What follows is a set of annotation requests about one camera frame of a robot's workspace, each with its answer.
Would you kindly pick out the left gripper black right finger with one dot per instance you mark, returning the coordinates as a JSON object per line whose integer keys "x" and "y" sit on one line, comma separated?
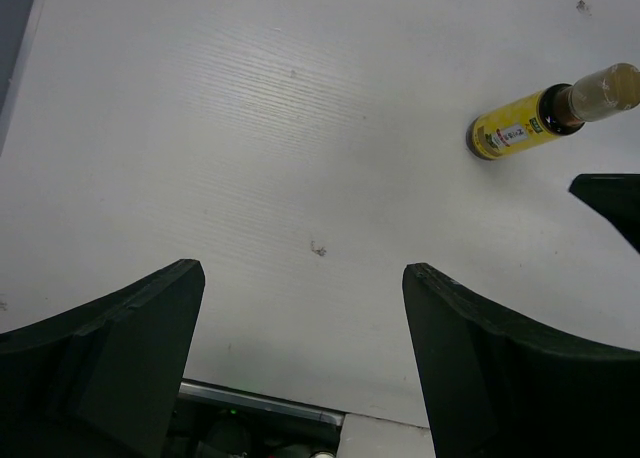
{"x": 499, "y": 384}

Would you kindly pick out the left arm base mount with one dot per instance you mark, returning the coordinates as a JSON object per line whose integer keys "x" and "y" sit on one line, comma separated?
{"x": 215, "y": 421}

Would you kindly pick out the yellow label bottle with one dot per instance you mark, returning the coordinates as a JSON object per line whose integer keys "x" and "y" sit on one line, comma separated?
{"x": 554, "y": 112}

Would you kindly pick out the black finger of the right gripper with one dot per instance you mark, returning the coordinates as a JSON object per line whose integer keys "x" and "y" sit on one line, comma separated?
{"x": 616, "y": 198}

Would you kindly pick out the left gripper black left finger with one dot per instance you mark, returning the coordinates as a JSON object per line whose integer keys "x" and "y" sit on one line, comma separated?
{"x": 101, "y": 379}

